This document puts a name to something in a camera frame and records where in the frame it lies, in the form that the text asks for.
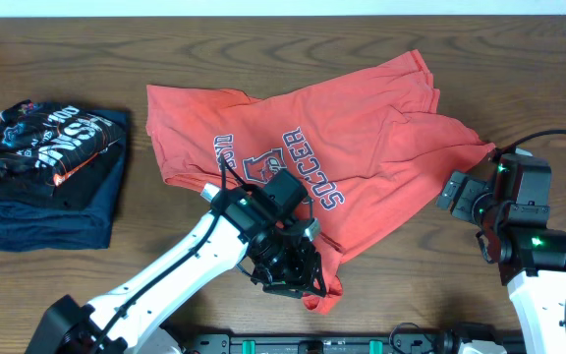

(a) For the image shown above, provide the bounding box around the red soccer t-shirt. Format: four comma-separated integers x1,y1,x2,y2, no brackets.
146,50,493,314

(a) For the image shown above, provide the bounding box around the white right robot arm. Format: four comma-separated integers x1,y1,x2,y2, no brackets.
436,152,566,353

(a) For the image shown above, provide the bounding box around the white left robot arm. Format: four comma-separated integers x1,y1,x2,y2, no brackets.
27,170,326,354

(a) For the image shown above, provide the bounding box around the black printed folded t-shirt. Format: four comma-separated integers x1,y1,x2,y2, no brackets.
0,100,126,210

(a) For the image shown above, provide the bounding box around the navy folded t-shirt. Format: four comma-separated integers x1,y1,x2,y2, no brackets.
0,108,132,253

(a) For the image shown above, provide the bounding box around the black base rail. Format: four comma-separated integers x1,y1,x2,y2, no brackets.
184,332,530,354

